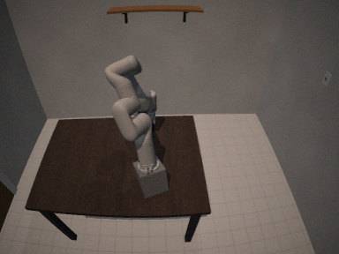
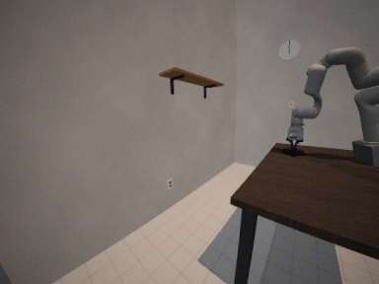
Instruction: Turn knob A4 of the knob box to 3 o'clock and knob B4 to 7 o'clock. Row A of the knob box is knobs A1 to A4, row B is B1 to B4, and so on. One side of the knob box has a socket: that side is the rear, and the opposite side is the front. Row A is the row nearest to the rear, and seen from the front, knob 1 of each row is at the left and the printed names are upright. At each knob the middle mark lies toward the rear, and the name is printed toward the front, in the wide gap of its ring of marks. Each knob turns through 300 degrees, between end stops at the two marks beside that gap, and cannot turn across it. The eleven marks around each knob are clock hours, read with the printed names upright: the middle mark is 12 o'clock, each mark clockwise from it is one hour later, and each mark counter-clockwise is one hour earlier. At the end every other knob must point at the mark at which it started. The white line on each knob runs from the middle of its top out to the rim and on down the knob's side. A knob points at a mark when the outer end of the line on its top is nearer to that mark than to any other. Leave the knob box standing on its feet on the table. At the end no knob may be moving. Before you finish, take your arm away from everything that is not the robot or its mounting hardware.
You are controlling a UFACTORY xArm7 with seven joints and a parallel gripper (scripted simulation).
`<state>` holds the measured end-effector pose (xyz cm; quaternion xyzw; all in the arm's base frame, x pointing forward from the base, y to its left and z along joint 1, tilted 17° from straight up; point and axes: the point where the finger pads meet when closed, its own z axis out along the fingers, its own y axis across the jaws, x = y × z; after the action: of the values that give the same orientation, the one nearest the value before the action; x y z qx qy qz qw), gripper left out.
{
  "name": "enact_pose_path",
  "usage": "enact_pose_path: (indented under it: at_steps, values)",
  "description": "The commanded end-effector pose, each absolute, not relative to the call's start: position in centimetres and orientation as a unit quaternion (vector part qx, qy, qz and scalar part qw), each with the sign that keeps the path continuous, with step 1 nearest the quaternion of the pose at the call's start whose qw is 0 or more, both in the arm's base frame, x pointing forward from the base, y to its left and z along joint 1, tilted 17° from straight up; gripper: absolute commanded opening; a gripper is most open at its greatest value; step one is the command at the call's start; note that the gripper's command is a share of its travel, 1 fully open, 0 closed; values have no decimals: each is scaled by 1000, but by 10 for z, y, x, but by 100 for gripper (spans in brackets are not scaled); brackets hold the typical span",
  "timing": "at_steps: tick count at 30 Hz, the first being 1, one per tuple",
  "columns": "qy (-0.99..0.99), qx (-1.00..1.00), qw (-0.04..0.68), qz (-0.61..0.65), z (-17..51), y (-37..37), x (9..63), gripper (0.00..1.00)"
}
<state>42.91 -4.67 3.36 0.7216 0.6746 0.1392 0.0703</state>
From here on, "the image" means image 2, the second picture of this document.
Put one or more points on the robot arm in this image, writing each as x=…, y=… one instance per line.
x=361, y=77

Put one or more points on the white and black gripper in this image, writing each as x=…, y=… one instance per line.
x=299, y=135

